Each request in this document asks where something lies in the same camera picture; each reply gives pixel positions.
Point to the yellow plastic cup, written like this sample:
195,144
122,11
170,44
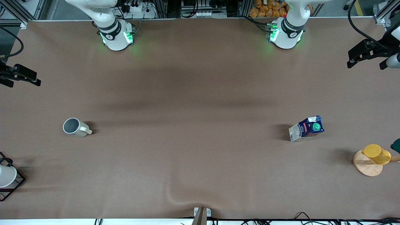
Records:
376,154

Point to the wooden mug stand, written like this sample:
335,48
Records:
367,167

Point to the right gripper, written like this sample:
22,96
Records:
3,73

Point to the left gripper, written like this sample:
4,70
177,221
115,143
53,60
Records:
385,47

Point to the brown table cover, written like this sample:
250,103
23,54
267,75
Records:
200,109

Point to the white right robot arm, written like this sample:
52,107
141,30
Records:
114,32

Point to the white power strip with plugs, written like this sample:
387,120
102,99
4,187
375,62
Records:
139,8

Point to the aluminium frame profile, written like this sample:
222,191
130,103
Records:
382,14
22,14

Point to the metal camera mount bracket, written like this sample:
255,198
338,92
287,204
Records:
202,215

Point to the white mug grey inside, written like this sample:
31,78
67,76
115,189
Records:
75,127

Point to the dark green cup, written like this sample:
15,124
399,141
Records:
396,146

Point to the small white power strip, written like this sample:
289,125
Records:
207,14

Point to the white cup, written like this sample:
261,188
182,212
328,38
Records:
7,175

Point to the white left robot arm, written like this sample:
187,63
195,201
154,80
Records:
286,32

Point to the pile of orange bread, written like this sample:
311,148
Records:
265,7

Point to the blue white milk carton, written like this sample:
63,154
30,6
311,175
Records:
307,128

